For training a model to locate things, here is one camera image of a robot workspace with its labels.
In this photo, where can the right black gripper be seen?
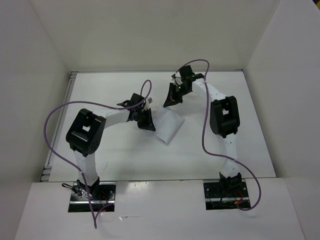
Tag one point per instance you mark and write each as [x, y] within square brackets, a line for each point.
[172, 98]

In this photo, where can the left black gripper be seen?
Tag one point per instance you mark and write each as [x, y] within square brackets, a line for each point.
[148, 124]

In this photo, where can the white skirt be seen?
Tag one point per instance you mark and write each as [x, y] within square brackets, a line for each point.
[167, 123]

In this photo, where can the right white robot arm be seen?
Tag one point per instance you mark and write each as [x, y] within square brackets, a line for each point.
[224, 121]

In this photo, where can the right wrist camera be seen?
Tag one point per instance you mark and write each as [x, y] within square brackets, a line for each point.
[186, 74]

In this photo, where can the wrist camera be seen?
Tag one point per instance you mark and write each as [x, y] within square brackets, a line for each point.
[186, 74]
[136, 102]

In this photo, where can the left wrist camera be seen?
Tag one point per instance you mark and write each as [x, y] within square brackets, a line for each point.
[136, 102]

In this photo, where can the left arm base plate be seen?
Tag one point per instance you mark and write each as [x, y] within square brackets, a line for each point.
[103, 200]

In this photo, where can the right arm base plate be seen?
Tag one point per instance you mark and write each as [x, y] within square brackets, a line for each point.
[215, 199]

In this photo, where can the aluminium table frame rail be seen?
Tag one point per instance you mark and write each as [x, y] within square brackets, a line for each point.
[46, 171]

